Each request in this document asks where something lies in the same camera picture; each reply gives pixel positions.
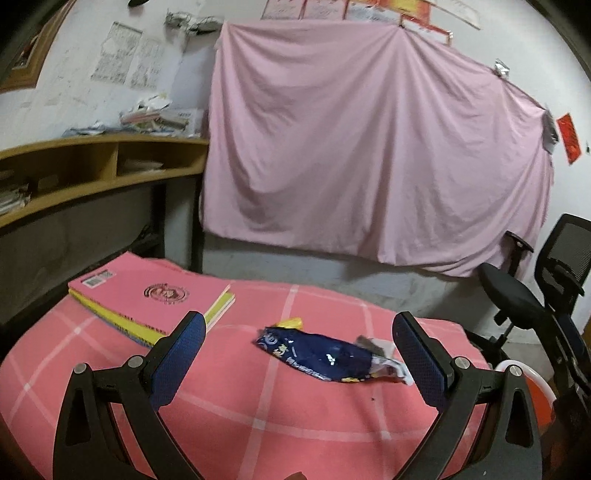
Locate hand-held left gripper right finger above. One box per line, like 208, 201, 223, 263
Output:
392, 311, 542, 480

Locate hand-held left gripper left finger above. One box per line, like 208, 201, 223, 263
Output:
53, 311, 207, 480

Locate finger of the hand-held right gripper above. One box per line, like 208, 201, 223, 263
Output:
551, 315, 591, 367

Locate orange bucket with white rim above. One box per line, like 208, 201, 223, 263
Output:
493, 359, 557, 432

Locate blue snack bag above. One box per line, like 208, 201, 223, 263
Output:
253, 316, 415, 386

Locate blue book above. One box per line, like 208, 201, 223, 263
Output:
95, 314, 155, 348

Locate yellow book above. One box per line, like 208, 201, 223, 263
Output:
69, 288, 236, 344

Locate pink book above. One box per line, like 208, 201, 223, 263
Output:
68, 251, 232, 337

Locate black office chair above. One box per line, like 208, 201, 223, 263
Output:
478, 213, 591, 370

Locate pink checked blanket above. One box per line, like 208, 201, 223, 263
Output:
0, 277, 497, 480

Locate papers in shelf cubby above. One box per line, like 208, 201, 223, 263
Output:
117, 158, 164, 174

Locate pink hanging bed sheet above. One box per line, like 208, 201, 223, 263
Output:
201, 21, 555, 278

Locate stack of old papers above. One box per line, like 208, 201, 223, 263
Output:
0, 178, 33, 217

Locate wooden shelf desk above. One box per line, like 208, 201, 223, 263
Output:
0, 134, 211, 333

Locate pile of loose papers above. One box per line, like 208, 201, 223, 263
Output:
62, 95, 204, 138

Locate red paper wall decoration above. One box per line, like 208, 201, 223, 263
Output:
556, 113, 583, 166

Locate small printed wall sheet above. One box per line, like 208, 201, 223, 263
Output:
129, 37, 162, 90

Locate large printed wall sheet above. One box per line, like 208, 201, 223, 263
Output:
90, 21, 141, 86

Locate wooden frame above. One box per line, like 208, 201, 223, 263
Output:
0, 0, 77, 90

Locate black wire wall rack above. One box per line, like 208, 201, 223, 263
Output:
166, 11, 225, 35

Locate group of wall certificates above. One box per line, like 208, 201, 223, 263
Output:
261, 0, 483, 47

